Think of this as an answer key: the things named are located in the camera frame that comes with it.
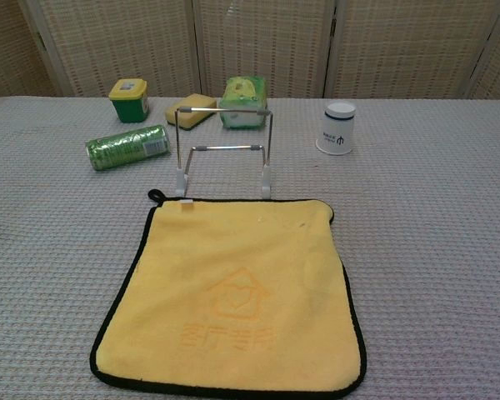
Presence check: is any yellow towel with black trim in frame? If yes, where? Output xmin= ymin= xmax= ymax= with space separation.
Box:
xmin=89 ymin=189 xmax=368 ymax=395

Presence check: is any small metal wire rack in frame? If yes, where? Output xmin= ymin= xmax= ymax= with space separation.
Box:
xmin=172 ymin=104 xmax=276 ymax=200

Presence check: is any green tissue pack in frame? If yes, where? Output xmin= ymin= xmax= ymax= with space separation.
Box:
xmin=218 ymin=75 xmax=270 ymax=130

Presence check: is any grey woven tablecloth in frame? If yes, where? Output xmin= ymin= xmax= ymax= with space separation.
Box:
xmin=0 ymin=95 xmax=500 ymax=400

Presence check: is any yellow sponge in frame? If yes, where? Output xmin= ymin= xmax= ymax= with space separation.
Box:
xmin=163 ymin=92 xmax=218 ymax=132

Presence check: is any woven folding screen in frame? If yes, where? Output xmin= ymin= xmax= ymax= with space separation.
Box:
xmin=0 ymin=0 xmax=500 ymax=103

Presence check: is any green container with yellow lid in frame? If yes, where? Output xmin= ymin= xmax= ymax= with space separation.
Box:
xmin=107 ymin=77 xmax=150 ymax=124

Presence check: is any green drink can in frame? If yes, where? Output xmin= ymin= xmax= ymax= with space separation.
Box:
xmin=85 ymin=123 xmax=171 ymax=172

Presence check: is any white paper cup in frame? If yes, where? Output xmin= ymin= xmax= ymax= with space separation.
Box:
xmin=314 ymin=100 xmax=358 ymax=156

